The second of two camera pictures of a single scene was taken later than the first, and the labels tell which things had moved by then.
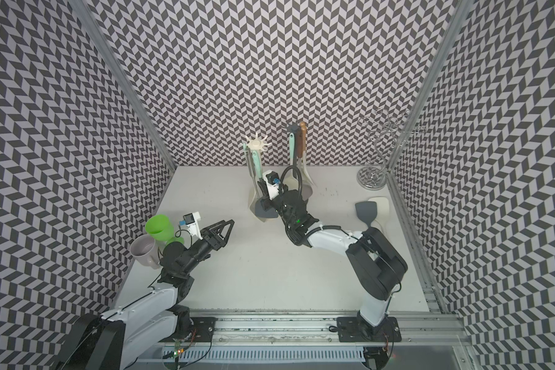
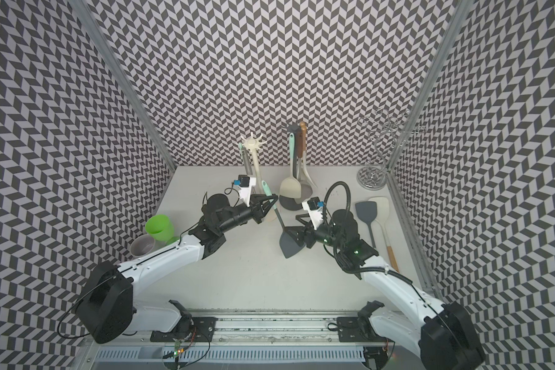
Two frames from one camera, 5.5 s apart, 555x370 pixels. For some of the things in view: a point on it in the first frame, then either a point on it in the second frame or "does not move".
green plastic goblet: [161, 228] does not move
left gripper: [220, 242] → [258, 210]
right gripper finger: [283, 187] → [307, 225]
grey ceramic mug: [146, 250] does not move
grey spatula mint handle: [367, 211] does not move
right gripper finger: [264, 188] → [299, 231]
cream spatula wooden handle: [382, 206] does not move
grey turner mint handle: [257, 206] → [287, 240]
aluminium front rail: [311, 339] does not move
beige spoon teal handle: [292, 179] does not move
